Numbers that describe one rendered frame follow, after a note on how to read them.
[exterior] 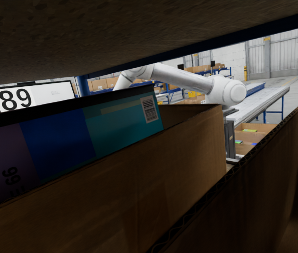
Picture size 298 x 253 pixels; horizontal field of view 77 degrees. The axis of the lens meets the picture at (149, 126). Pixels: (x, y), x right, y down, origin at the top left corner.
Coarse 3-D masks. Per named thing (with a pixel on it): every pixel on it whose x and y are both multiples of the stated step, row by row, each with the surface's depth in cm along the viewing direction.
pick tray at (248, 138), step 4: (236, 132) 183; (240, 132) 181; (236, 136) 184; (240, 136) 181; (244, 136) 179; (248, 136) 176; (252, 136) 174; (256, 136) 171; (260, 136) 169; (264, 136) 166; (240, 140) 183; (244, 140) 180; (248, 140) 177; (252, 140) 175; (256, 140) 172; (260, 140) 170; (236, 144) 157; (240, 144) 155; (244, 144) 153; (248, 144) 173; (236, 148) 158; (240, 148) 156; (244, 148) 154; (248, 148) 151; (236, 152) 160; (240, 152) 157; (244, 152) 155
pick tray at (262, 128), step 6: (240, 126) 206; (246, 126) 206; (252, 126) 202; (258, 126) 198; (264, 126) 194; (270, 126) 190; (246, 132) 180; (252, 132) 177; (258, 132) 173; (264, 132) 195
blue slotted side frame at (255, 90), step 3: (261, 84) 484; (255, 87) 453; (258, 87) 478; (261, 87) 496; (249, 90) 425; (252, 90) 448; (255, 90) 463; (258, 90) 480; (249, 93) 435; (252, 93) 449; (246, 96) 422
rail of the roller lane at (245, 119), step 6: (282, 90) 423; (276, 96) 384; (264, 102) 335; (270, 102) 355; (258, 108) 305; (246, 114) 277; (252, 114) 286; (240, 120) 253; (246, 120) 270; (234, 126) 240
